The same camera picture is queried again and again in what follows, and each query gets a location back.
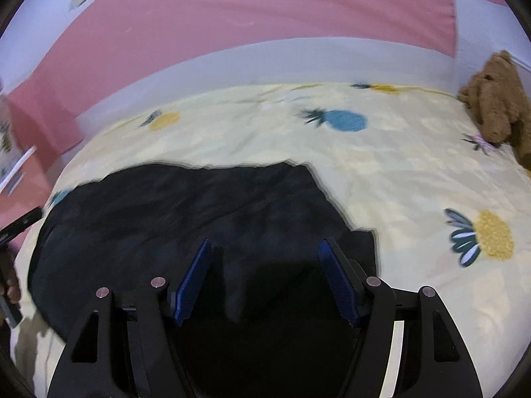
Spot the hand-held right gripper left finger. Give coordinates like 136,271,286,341
47,237,213,398

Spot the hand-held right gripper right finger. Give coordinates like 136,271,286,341
317,237,484,398

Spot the black garment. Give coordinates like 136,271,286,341
28,162,381,398

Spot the person's left hand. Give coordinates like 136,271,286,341
5,257,22,304

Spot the patterned storage box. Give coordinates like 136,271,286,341
0,91,39,195

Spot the yellow pineapple print bed sheet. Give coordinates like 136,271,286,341
8,81,531,398

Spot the brown teddy bear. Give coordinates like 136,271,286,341
458,50,531,170

